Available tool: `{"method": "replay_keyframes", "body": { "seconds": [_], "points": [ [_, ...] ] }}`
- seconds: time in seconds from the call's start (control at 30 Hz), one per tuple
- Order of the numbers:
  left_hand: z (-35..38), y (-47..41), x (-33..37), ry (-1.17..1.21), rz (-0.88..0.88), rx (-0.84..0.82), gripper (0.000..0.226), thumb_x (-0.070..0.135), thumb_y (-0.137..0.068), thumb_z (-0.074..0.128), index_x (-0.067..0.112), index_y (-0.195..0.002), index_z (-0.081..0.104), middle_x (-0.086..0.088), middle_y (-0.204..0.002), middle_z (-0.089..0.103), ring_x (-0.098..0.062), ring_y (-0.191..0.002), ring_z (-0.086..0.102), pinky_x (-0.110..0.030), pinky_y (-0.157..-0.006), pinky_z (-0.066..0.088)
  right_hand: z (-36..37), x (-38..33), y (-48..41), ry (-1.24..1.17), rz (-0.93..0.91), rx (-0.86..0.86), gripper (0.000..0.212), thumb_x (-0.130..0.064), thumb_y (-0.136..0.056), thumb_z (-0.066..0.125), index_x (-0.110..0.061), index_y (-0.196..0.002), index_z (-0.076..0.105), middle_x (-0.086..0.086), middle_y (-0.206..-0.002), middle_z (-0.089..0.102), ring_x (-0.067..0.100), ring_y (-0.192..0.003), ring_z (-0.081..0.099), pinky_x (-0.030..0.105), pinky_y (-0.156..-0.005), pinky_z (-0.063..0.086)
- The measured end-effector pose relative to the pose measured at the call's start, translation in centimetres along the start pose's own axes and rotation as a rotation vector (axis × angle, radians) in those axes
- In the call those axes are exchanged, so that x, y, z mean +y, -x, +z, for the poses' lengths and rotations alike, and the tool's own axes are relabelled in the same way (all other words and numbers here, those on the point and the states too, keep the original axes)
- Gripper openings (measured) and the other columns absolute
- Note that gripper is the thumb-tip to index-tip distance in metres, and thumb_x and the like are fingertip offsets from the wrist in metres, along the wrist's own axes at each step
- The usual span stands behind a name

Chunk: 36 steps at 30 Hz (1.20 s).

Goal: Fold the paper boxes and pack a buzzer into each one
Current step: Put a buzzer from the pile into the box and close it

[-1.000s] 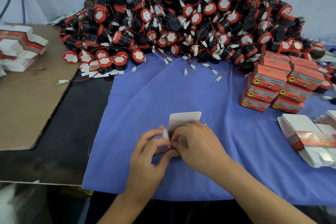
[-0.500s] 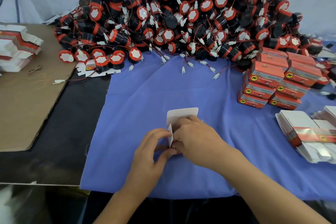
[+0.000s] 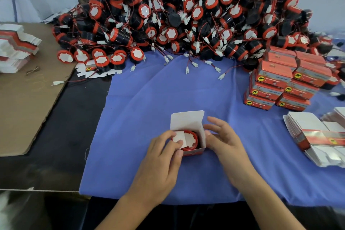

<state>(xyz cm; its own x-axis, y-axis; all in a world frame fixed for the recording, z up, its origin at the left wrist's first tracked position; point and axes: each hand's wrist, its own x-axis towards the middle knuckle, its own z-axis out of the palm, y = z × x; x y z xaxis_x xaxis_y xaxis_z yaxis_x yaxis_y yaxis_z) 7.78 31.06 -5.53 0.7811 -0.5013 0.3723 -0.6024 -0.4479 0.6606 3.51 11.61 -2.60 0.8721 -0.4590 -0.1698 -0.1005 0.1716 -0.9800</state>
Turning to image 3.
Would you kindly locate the person's right hand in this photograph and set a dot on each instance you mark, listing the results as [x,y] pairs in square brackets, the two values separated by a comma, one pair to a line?
[229,149]

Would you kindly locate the person's left hand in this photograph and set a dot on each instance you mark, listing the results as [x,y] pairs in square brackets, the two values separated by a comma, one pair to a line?
[159,170]

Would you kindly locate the single red black buzzer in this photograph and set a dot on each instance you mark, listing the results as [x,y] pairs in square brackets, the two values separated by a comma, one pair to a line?
[190,140]

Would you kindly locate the orange white paper box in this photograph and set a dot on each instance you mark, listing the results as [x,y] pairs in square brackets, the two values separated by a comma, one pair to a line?
[311,56]
[266,92]
[188,118]
[275,73]
[312,73]
[282,57]
[292,102]
[301,89]
[259,102]

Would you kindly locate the stack of paper boxes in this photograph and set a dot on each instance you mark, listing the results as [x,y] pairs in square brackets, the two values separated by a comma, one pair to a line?
[16,46]
[315,135]

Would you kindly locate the pile of black red buzzers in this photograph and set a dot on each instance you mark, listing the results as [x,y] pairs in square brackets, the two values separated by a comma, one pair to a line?
[188,11]

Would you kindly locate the person's left forearm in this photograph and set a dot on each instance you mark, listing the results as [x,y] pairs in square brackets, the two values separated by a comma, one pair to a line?
[129,215]

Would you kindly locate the person's right forearm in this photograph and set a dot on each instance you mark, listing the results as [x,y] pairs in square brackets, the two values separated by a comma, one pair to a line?
[269,205]

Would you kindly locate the blue cloth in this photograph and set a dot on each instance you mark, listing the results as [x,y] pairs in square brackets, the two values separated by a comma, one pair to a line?
[135,103]

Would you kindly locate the brown cardboard sheet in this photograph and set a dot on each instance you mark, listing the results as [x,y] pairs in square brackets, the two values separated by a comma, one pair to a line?
[27,108]

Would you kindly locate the rubber band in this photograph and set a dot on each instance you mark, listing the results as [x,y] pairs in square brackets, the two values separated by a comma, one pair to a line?
[32,69]

